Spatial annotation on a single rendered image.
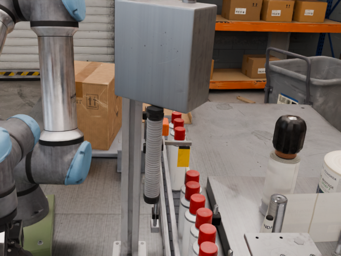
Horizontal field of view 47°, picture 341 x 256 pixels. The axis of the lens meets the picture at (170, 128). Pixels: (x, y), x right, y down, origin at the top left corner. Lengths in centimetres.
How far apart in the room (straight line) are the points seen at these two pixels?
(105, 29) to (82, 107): 380
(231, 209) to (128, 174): 39
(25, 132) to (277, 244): 50
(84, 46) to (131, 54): 454
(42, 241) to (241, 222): 54
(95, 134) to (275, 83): 213
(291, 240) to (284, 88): 268
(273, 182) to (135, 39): 60
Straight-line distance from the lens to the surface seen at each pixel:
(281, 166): 110
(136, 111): 85
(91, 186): 136
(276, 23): 510
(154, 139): 76
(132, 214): 98
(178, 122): 121
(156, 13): 71
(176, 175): 121
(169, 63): 71
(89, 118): 150
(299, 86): 320
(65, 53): 101
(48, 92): 102
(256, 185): 133
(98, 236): 114
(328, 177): 123
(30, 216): 114
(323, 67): 397
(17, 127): 80
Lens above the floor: 155
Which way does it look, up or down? 23 degrees down
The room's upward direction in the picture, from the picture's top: 4 degrees clockwise
